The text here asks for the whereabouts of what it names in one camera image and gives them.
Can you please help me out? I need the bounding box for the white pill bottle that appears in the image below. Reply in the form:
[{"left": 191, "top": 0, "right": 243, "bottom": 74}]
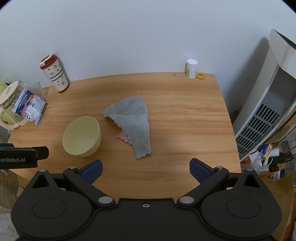
[{"left": 186, "top": 59, "right": 198, "bottom": 79}]

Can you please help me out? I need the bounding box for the glass pitcher with cream lid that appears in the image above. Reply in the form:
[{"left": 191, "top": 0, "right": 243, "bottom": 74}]
[{"left": 0, "top": 80, "right": 31, "bottom": 129}]

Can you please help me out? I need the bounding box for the white tower air conditioner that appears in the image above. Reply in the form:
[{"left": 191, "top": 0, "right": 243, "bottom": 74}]
[{"left": 232, "top": 29, "right": 296, "bottom": 162}]

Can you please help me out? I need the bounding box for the blue and yellow packet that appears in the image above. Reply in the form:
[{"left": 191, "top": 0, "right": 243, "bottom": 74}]
[{"left": 258, "top": 143, "right": 274, "bottom": 159}]

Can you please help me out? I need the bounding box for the clear plastic cup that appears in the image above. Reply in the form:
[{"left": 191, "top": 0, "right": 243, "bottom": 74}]
[{"left": 30, "top": 82, "right": 47, "bottom": 105}]

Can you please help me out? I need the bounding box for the blue and white snack packet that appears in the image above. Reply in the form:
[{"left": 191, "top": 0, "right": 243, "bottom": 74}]
[{"left": 11, "top": 88, "right": 48, "bottom": 127}]

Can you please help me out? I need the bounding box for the grey and pink cloth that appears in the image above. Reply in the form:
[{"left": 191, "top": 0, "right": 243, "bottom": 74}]
[{"left": 102, "top": 94, "right": 152, "bottom": 159}]

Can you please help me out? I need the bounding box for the cardboard box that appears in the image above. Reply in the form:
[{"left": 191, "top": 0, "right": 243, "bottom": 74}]
[{"left": 240, "top": 137, "right": 296, "bottom": 241}]

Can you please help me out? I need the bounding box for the white tumbler with red lid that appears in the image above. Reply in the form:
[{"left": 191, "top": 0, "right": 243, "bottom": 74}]
[{"left": 39, "top": 54, "right": 70, "bottom": 94}]

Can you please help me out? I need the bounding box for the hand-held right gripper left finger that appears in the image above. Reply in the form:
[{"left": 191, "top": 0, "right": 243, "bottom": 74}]
[{"left": 24, "top": 159, "right": 116, "bottom": 208}]

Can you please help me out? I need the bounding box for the pale yellow bowl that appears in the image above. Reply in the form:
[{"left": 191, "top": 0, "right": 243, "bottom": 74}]
[{"left": 62, "top": 116, "right": 102, "bottom": 158}]

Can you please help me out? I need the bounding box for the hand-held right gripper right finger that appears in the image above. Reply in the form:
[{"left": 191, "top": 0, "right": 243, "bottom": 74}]
[{"left": 176, "top": 158, "right": 270, "bottom": 208}]

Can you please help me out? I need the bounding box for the clear plastic bottle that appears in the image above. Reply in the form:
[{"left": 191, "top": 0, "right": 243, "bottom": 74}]
[{"left": 272, "top": 159, "right": 296, "bottom": 186}]

